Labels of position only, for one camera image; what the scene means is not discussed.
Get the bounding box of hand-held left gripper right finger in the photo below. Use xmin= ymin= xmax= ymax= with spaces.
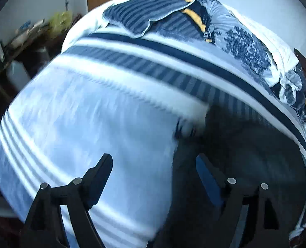
xmin=196 ymin=154 xmax=291 ymax=248

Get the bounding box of white plastic container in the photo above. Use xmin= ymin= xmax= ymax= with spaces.
xmin=8 ymin=60 xmax=31 ymax=88

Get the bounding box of bed with striped blue sheet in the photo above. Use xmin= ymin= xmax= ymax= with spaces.
xmin=0 ymin=0 xmax=306 ymax=248

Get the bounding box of yellow plastic bag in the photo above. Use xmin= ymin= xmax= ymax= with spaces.
xmin=50 ymin=10 xmax=73 ymax=36

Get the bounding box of white and blue floral duvet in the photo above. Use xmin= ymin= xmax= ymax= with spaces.
xmin=103 ymin=0 xmax=306 ymax=109

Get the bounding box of black puffer jacket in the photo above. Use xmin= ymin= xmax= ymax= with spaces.
xmin=166 ymin=103 xmax=306 ymax=248

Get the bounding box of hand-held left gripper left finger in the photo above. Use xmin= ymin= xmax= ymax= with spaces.
xmin=21 ymin=154 xmax=114 ymax=248

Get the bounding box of dark wooden side table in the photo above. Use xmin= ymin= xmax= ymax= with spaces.
xmin=0 ymin=18 xmax=76 ymax=94

